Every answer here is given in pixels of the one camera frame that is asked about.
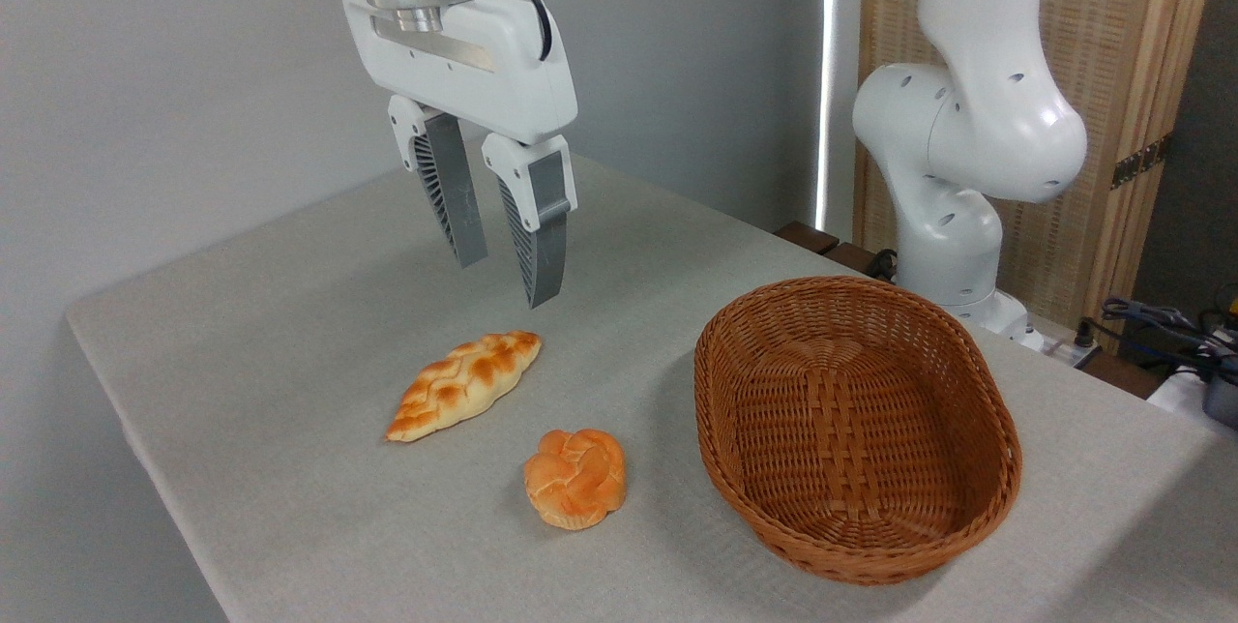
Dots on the long braided bread loaf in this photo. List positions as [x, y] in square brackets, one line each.
[464, 381]

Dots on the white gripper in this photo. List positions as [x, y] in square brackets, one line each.
[484, 62]

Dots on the dark brown wooden furniture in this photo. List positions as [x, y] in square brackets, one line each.
[812, 238]

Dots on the grey tablecloth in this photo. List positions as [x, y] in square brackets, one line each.
[290, 362]

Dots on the round braided bread bun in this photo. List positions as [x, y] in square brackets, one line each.
[575, 478]

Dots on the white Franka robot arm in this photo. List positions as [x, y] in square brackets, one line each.
[967, 120]

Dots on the bamboo folding screen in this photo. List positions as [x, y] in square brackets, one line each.
[1122, 23]

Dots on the metal screen hinge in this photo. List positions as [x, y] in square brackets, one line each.
[1141, 162]

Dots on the brown oval wicker basket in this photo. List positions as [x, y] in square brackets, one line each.
[870, 488]

